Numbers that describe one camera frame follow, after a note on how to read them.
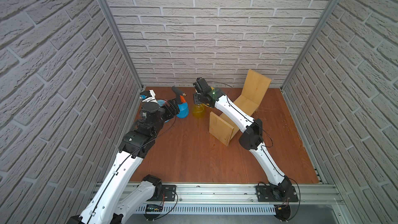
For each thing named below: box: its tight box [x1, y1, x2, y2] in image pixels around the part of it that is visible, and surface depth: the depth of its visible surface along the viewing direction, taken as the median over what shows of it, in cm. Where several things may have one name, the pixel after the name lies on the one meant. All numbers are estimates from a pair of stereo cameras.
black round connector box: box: [273, 204, 292, 222], surface depth 72 cm
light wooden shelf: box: [208, 68, 273, 147], surface depth 92 cm
